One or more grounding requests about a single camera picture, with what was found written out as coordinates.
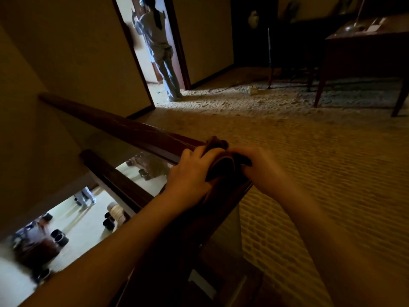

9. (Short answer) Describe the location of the dark wooden door frame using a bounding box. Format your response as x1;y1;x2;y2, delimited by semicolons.
110;0;192;112

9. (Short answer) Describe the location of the dark wooden lower rail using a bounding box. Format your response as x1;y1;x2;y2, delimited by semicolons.
79;149;154;218

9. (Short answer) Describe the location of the person's right forearm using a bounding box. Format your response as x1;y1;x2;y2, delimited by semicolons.
265;176;409;307

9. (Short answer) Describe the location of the dark cabinet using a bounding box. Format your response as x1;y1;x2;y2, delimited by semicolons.
230;0;279;68

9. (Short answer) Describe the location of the white paper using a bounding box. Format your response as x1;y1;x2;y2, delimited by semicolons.
365;17;388;32

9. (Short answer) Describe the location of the dark brown cloth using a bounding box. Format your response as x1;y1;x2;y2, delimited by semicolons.
203;136;253;206

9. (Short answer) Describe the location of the black cable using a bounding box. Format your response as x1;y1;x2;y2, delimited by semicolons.
208;82;250;94

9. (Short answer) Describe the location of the person's right hand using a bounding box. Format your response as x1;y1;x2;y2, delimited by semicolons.
228;145;289;197

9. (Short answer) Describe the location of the person's left forearm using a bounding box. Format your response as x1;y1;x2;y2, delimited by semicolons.
19;190;209;307

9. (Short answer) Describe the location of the dark wooden chair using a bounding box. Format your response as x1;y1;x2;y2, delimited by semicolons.
267;25;317;92

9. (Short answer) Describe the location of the person's left hand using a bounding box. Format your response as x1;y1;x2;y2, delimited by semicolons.
164;146;226;211

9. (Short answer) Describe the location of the dark wooden handrail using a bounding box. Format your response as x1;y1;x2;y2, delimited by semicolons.
38;92;253;307

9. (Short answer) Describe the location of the dark wooden table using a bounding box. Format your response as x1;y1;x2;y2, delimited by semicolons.
313;13;409;117

